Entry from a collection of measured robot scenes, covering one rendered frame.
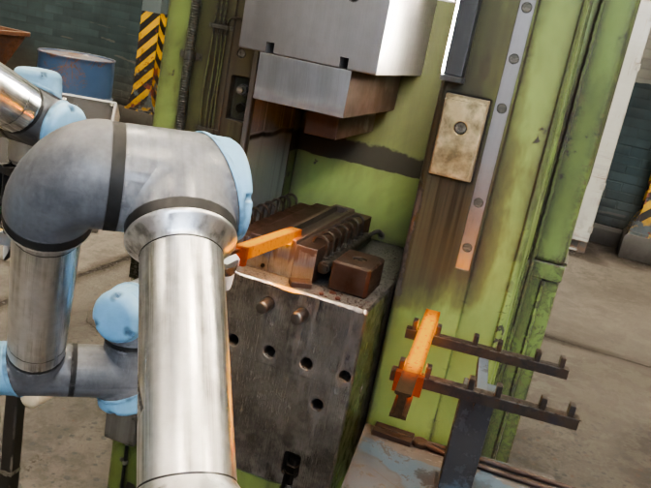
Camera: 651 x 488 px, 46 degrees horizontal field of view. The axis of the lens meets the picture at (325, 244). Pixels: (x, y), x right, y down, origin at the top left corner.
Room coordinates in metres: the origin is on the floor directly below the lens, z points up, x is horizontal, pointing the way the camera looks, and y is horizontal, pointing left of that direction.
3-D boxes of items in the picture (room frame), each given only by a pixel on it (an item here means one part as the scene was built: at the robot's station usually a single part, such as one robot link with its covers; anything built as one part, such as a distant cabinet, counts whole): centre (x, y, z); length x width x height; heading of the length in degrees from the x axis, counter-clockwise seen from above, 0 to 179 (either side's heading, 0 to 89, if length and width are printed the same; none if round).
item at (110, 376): (0.99, 0.26, 0.91); 0.11 x 0.08 x 0.11; 111
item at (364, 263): (1.57, -0.08, 0.95); 0.12 x 0.08 x 0.06; 164
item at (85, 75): (5.90, 2.14, 0.44); 0.59 x 0.59 x 0.88
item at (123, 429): (1.77, 0.42, 0.36); 0.09 x 0.07 x 0.12; 74
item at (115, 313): (1.00, 0.25, 1.01); 0.11 x 0.08 x 0.09; 164
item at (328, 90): (1.76, 0.05, 1.32); 0.42 x 0.20 x 0.10; 164
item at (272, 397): (1.75, -0.01, 0.69); 0.56 x 0.38 x 0.45; 164
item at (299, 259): (1.76, 0.05, 0.96); 0.42 x 0.20 x 0.09; 164
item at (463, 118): (1.59, -0.23, 1.27); 0.09 x 0.02 x 0.17; 74
